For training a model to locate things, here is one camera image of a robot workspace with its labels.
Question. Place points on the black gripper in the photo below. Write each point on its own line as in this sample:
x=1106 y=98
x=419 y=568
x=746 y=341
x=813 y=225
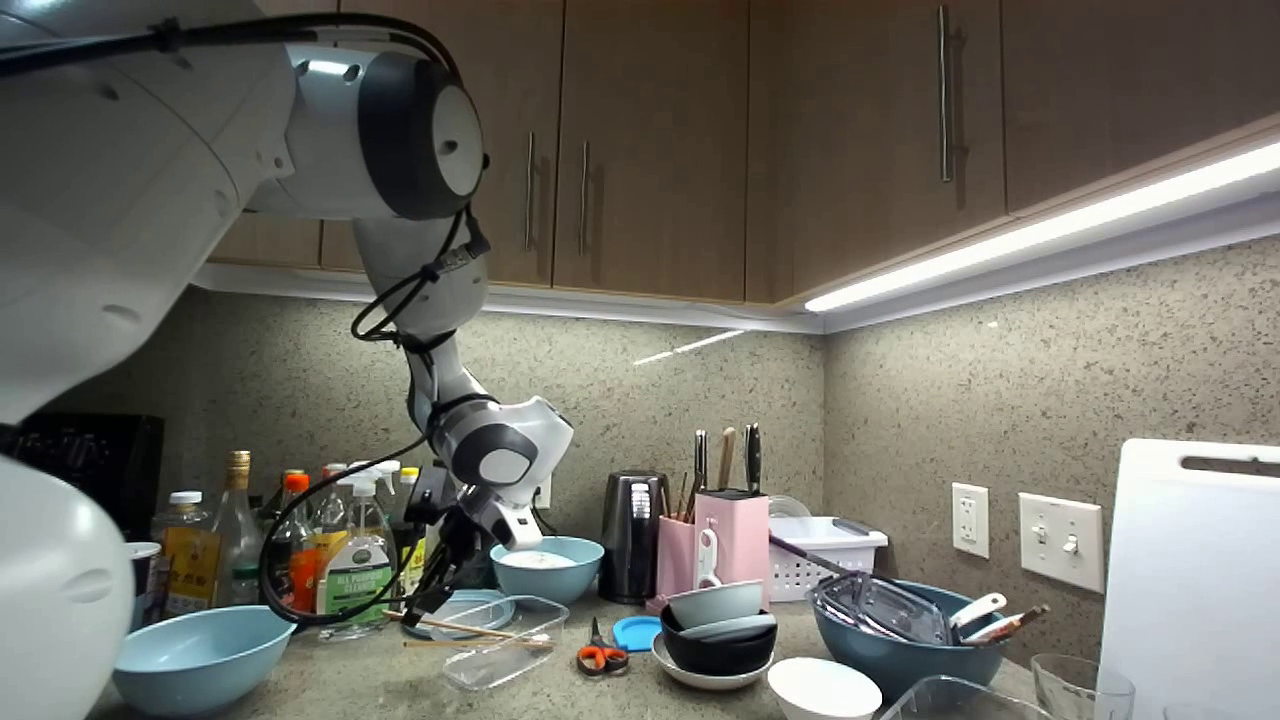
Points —
x=457 y=561

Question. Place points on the wooden stick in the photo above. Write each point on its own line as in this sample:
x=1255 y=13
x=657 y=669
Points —
x=538 y=642

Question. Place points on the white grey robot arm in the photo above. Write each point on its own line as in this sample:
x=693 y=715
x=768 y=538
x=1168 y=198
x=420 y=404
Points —
x=134 y=132

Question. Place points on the blue bowl with white content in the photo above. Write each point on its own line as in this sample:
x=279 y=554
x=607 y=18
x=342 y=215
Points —
x=559 y=568

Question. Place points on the large light blue bowl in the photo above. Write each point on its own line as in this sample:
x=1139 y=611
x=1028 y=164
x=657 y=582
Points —
x=200 y=663

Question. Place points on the small white bowl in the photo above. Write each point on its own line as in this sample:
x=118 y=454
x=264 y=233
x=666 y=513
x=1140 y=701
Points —
x=823 y=691

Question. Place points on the dark blue utensil bowl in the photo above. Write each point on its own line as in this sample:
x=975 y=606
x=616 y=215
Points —
x=888 y=663

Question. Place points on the clear glass bowl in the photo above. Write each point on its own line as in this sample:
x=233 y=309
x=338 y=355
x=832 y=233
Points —
x=955 y=699

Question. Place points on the light blue plate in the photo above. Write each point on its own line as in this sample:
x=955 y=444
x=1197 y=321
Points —
x=473 y=611

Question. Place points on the white spray bottle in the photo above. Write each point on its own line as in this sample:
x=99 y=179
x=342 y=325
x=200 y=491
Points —
x=358 y=559

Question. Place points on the clear glass container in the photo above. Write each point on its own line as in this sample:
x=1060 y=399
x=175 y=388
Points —
x=492 y=667

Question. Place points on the orange cap bottle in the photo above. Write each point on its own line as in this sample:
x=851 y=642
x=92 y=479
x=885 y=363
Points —
x=292 y=554

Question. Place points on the red orange small tool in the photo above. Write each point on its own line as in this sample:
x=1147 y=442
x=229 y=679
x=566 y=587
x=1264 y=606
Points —
x=597 y=659

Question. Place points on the tall glass oil bottle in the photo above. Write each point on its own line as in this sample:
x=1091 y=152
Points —
x=238 y=530

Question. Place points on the small blue lid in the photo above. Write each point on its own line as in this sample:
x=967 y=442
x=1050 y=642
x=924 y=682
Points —
x=637 y=634

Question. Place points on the black kettle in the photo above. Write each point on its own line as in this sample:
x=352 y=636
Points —
x=629 y=533

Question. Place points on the yellow liquid bottle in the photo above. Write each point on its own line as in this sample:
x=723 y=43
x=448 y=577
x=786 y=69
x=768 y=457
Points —
x=191 y=554

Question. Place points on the white plate under bowls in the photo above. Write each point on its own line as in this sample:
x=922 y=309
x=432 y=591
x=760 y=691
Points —
x=703 y=682

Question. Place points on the stacked dark bowls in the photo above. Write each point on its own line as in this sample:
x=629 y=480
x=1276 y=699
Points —
x=719 y=630

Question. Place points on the pink knife block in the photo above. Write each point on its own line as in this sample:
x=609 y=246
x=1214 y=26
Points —
x=724 y=541

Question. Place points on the black microwave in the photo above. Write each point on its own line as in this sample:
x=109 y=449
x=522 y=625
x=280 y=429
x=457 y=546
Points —
x=107 y=454

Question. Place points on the white plastic basket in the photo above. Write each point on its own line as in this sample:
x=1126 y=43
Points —
x=802 y=554

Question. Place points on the clear glass cup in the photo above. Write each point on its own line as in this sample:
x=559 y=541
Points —
x=1078 y=691

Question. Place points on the white cutting board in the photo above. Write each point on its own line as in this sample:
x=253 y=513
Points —
x=1192 y=582

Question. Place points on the under cabinet light strip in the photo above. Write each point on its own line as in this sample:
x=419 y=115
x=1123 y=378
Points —
x=1037 y=239

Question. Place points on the white small switch plate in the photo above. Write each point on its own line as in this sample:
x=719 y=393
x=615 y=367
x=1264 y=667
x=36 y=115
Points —
x=970 y=516

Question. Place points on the white light switch plate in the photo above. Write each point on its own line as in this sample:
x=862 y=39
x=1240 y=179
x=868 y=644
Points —
x=1060 y=541

